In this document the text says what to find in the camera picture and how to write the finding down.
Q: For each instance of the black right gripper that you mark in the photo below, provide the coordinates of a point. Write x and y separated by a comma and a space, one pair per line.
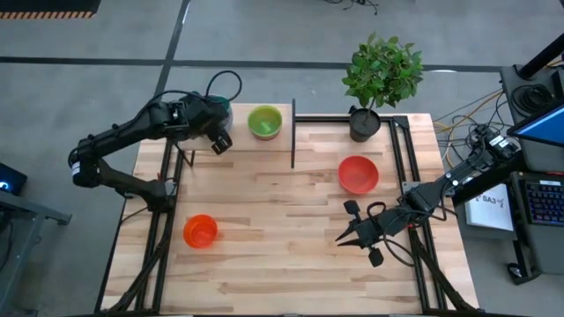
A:
374, 229

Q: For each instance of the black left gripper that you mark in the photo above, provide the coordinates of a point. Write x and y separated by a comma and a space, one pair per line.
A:
198, 114

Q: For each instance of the large red bowl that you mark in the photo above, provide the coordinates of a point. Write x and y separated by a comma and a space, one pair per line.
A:
358, 174

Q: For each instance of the small green bowl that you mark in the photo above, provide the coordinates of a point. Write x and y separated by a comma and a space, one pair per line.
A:
264, 122

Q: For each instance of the small orange bowl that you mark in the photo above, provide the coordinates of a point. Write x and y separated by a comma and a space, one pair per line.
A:
200, 231

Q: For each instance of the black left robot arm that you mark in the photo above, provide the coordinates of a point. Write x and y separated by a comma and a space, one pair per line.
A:
123, 130

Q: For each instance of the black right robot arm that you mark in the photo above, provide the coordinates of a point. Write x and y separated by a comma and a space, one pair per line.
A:
458, 176

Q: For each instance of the wooden shelf with black legs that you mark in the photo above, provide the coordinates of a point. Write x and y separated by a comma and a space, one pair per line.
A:
247, 145

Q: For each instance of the red tag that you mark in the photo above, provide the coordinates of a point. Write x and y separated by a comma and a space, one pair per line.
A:
410, 226

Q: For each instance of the black plant pot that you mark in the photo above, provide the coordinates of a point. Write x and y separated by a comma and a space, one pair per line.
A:
364, 125

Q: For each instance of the white box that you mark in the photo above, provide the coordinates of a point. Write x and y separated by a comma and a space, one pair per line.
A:
489, 213

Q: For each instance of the black caster wheel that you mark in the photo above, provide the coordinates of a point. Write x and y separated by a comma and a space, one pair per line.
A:
514, 270

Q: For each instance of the green leafy plant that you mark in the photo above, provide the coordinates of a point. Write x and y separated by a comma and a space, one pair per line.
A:
382, 72

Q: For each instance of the hazard-striped black mat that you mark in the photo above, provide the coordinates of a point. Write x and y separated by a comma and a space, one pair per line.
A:
44, 8

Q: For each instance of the black keyboard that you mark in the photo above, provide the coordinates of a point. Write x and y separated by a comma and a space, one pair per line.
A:
546, 202

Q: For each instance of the grey side table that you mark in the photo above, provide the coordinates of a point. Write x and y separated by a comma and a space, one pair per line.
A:
26, 211

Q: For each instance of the black device with blue light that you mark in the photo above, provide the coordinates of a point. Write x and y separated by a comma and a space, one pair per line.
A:
11, 178

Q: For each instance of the monitor with blue screen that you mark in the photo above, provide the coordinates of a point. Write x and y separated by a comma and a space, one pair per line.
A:
542, 127

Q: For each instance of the black aluminium table frame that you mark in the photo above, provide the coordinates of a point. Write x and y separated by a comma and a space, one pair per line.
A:
326, 118

